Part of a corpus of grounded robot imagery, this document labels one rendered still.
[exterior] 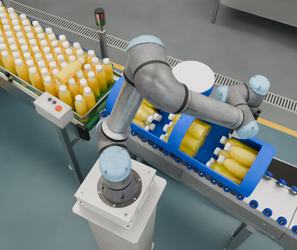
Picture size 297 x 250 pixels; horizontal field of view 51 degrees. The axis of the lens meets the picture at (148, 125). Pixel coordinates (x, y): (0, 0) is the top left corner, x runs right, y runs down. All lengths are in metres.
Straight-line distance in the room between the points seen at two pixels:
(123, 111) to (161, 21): 3.11
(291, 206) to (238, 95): 0.84
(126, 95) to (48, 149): 2.02
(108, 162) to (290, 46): 3.33
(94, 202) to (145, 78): 0.65
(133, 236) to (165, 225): 1.23
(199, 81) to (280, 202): 0.84
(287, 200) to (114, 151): 1.03
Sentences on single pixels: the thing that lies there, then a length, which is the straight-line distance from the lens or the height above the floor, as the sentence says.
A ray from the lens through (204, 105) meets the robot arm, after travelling 0.96.
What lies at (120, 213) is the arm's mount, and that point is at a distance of 1.31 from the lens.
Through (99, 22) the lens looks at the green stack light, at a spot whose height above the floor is 1.19.
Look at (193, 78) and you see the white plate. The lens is 2.01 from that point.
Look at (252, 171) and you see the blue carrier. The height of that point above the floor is 1.20.
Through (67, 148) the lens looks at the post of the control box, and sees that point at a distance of 2.16.
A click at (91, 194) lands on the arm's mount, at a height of 1.25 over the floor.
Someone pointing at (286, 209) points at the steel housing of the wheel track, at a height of 0.93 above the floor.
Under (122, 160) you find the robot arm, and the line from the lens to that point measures 1.14.
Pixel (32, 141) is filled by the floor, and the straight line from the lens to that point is 3.07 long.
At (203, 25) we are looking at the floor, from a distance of 4.13.
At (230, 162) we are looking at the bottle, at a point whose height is 1.14.
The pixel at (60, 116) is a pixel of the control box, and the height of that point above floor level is 1.10.
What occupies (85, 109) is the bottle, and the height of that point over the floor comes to 1.01.
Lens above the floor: 2.48
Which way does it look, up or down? 55 degrees down
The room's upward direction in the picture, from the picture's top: 2 degrees clockwise
